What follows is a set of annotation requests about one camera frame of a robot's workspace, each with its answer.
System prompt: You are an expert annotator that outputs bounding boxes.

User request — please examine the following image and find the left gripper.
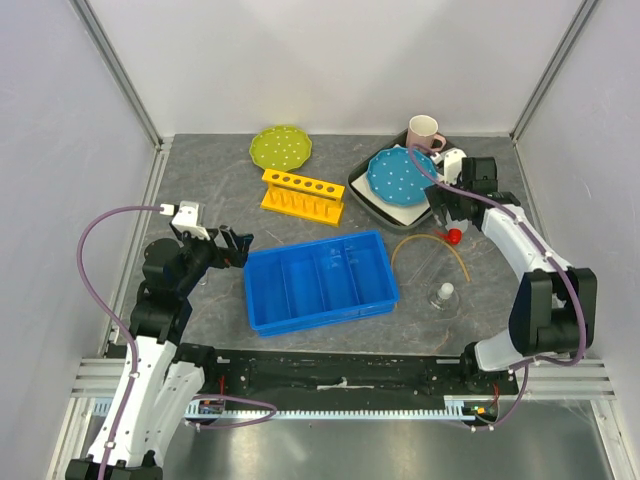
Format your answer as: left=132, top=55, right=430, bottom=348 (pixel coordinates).
left=175, top=224, right=252, bottom=297

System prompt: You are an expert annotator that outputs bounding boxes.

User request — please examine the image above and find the wash bottle red cap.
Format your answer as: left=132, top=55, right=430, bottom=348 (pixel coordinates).
left=435, top=221, right=468, bottom=245

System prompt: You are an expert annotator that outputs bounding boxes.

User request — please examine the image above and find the glass flask white stopper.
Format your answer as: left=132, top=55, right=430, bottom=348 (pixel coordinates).
left=428, top=282, right=459, bottom=312

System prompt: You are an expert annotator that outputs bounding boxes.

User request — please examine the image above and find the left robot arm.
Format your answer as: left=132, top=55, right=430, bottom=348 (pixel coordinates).
left=65, top=226, right=254, bottom=479

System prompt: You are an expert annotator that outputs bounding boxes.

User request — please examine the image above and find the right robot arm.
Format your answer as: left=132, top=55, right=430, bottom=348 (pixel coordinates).
left=425, top=153, right=597, bottom=394

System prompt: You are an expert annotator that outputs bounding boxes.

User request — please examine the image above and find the yellow rubber tube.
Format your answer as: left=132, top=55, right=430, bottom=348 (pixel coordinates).
left=390, top=233, right=473, bottom=284

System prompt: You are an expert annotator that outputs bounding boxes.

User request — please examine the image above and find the blue dotted plate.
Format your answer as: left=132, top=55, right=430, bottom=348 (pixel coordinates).
left=366, top=147, right=438, bottom=207

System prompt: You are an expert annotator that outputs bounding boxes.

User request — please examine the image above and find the pink mug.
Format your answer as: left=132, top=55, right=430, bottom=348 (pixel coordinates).
left=406, top=114, right=446, bottom=152

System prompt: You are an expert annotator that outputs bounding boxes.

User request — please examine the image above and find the dark green tray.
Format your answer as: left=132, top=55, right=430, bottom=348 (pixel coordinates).
left=346, top=129, right=458, bottom=233

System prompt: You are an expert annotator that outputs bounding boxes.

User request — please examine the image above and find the yellow test tube rack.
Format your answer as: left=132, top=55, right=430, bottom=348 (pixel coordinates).
left=261, top=169, right=345, bottom=227

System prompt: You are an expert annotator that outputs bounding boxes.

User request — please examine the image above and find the blue plastic organizer tray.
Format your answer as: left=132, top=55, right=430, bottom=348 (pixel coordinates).
left=244, top=231, right=399, bottom=337

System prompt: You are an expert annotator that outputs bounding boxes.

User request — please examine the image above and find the green dotted plate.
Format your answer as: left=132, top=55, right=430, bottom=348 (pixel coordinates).
left=249, top=125, right=312, bottom=172

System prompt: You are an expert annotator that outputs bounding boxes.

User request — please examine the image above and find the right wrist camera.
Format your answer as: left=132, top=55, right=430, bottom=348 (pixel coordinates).
left=431, top=148, right=467, bottom=185

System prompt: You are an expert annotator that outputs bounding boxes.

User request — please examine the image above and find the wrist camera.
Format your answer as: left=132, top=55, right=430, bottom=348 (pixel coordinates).
left=171, top=201, right=210, bottom=240
left=431, top=148, right=467, bottom=185

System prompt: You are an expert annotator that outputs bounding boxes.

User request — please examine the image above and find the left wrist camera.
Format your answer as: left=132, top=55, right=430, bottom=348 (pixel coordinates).
left=171, top=201, right=210, bottom=240

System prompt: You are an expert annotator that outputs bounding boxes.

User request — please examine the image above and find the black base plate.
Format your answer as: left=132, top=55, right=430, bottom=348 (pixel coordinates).
left=174, top=343, right=519, bottom=396

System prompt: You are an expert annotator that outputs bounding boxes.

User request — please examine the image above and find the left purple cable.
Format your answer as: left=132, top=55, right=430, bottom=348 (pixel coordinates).
left=77, top=204, right=279, bottom=480

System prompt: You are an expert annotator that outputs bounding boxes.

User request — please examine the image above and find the cable duct rail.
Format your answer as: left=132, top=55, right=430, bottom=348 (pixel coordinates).
left=184, top=400, right=490, bottom=421

